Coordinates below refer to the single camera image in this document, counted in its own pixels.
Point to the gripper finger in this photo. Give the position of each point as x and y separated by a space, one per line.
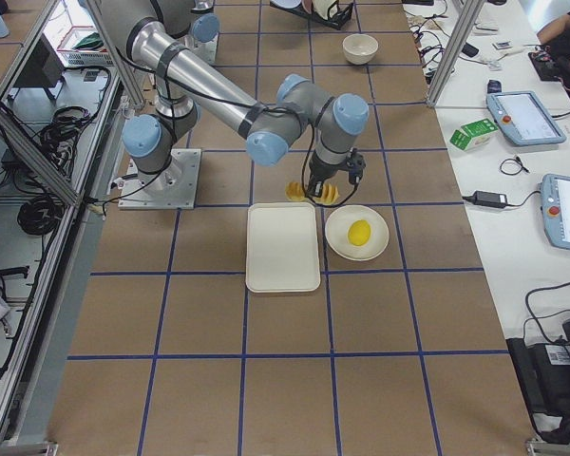
319 189

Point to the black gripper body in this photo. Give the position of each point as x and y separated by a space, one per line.
319 173

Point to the striped bread loaf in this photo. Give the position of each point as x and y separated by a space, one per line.
294 192

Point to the blue plate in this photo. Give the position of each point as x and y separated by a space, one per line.
287 4

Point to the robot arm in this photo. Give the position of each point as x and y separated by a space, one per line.
194 24
148 33

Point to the cream plate under lemon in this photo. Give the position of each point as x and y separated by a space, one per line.
337 227

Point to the cream plate in rack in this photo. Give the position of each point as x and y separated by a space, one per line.
325 9

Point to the pink plate in rack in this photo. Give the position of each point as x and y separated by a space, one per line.
308 6

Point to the yellow lemon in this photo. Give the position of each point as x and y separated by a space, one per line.
359 233

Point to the white rectangular tray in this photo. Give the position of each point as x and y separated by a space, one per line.
282 248

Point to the white ceramic bowl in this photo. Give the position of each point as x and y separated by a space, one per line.
359 49

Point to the black dish rack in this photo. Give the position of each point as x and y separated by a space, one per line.
343 16

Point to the green white small box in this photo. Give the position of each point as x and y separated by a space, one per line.
472 135

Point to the black power adapter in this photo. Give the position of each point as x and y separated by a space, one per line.
490 199

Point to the left teach pendant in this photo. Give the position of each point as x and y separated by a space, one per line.
523 118

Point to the teach pendant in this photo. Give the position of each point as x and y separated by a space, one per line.
523 118
555 208

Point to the right teach pendant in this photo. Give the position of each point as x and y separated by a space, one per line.
555 208

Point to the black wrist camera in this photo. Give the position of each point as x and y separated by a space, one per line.
355 165

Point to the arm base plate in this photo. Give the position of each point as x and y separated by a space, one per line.
174 188

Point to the aluminium frame post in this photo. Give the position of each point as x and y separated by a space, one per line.
454 46

